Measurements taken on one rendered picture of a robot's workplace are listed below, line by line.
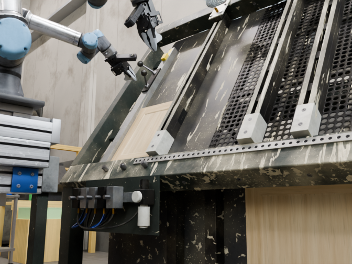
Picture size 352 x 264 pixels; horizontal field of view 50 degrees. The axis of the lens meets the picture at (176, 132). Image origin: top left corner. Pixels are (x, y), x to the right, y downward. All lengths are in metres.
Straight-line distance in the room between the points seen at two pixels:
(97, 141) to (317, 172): 1.36
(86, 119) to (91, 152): 4.90
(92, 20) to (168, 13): 2.16
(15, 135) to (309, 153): 0.96
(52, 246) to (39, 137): 4.11
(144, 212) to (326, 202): 0.67
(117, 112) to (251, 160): 1.22
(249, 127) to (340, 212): 0.42
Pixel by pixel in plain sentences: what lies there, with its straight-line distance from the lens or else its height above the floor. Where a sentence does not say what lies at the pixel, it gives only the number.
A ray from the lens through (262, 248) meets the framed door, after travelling 1.56.
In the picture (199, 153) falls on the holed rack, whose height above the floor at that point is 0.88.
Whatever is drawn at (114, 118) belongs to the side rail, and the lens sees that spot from 2.33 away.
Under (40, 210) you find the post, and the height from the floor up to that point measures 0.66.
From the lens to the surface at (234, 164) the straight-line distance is 1.35.
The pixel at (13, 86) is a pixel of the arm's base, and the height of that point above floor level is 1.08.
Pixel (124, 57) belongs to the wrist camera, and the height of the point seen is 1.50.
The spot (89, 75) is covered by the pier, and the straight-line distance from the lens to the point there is 7.30.
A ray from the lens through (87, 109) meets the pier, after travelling 7.13.
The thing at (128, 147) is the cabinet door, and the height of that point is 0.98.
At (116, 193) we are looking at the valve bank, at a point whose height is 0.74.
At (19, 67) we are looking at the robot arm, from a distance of 1.47.
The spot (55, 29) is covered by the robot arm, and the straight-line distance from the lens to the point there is 2.01.
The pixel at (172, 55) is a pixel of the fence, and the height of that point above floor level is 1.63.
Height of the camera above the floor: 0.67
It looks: 12 degrees up
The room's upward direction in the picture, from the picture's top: straight up
